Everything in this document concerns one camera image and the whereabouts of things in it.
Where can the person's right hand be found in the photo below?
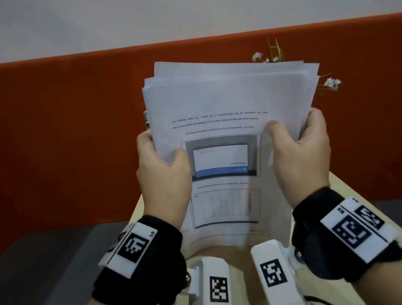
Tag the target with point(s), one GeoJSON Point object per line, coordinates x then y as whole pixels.
{"type": "Point", "coordinates": [303, 164]}

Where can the person's left hand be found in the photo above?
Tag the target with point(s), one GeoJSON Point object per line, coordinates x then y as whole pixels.
{"type": "Point", "coordinates": [161, 187]}

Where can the stack of white papers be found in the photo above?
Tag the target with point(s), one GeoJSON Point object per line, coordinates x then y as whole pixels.
{"type": "Point", "coordinates": [224, 101]}

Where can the large beige book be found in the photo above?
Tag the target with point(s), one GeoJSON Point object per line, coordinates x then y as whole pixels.
{"type": "Point", "coordinates": [146, 118]}

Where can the black right wrist band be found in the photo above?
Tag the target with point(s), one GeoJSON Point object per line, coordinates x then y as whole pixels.
{"type": "Point", "coordinates": [315, 239]}

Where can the black wrist band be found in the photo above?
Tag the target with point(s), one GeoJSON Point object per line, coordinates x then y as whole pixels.
{"type": "Point", "coordinates": [156, 271]}
{"type": "Point", "coordinates": [315, 239]}

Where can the black left wrist band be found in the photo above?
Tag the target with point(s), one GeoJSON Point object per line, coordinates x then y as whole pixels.
{"type": "Point", "coordinates": [156, 271]}

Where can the potted green plant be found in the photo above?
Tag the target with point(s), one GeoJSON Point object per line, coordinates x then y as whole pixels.
{"type": "Point", "coordinates": [332, 83]}

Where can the orange fabric partition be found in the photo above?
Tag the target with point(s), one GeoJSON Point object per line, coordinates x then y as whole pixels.
{"type": "Point", "coordinates": [40, 140]}

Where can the light wooden table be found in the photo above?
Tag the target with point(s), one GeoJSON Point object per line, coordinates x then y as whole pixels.
{"type": "Point", "coordinates": [244, 290]}

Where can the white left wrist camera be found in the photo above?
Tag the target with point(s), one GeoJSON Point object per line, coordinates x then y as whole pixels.
{"type": "Point", "coordinates": [214, 265]}

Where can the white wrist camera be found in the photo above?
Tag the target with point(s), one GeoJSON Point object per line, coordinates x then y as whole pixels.
{"type": "Point", "coordinates": [286, 300]}
{"type": "Point", "coordinates": [214, 265]}

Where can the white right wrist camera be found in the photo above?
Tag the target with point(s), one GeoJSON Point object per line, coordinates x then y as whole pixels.
{"type": "Point", "coordinates": [286, 300]}

